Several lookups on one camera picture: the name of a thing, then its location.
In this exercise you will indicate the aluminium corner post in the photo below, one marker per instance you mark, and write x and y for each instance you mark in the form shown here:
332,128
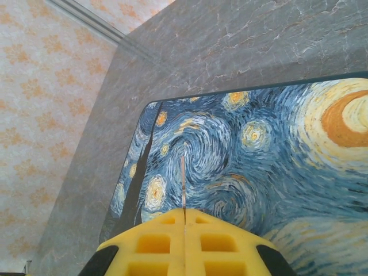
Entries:
92,20

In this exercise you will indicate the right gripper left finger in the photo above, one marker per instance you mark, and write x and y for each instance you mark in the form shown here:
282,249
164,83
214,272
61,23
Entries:
149,244

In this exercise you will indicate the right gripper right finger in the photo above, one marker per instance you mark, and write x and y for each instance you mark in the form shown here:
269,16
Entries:
224,244

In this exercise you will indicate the starry night printed box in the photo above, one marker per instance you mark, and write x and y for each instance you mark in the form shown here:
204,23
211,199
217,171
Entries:
258,172

